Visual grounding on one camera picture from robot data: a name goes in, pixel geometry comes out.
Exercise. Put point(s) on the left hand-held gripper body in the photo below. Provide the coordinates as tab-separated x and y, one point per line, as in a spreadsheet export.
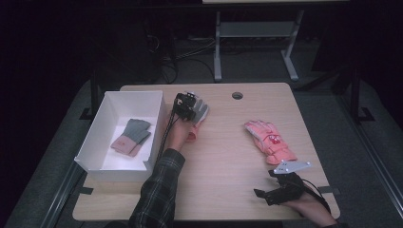
185	106

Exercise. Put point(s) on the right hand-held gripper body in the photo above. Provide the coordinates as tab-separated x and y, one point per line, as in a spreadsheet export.
290	186

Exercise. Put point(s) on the pink glove with grey palm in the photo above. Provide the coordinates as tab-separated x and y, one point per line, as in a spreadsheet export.
201	110

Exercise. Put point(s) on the pink padded glove with print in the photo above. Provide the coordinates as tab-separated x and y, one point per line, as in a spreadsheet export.
272	142

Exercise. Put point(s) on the grey fingerless glove pink cuff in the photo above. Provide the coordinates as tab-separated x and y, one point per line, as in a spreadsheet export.
145	138

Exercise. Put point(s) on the grey fingerless glove marked cuff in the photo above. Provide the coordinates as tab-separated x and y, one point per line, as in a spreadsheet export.
131	134

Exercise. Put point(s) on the white box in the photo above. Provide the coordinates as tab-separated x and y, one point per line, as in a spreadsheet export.
104	114

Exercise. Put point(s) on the person's left hand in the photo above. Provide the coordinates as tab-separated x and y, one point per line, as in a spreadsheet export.
177	134

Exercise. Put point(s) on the person's right hand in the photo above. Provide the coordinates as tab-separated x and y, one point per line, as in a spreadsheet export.
312	209

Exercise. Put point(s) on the black tape strip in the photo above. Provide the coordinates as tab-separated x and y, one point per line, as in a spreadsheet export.
332	190
86	190

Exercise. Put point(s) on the round table grommet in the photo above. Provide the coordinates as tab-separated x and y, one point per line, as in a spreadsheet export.
237	95

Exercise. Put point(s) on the grey metal stand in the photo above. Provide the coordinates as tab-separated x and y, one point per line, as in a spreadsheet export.
256	29

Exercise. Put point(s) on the aluminium floor rail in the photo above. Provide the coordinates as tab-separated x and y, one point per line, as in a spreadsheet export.
61	196
370	152

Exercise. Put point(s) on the black post with foot bracket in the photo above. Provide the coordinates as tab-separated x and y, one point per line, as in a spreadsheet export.
94	95
355	95

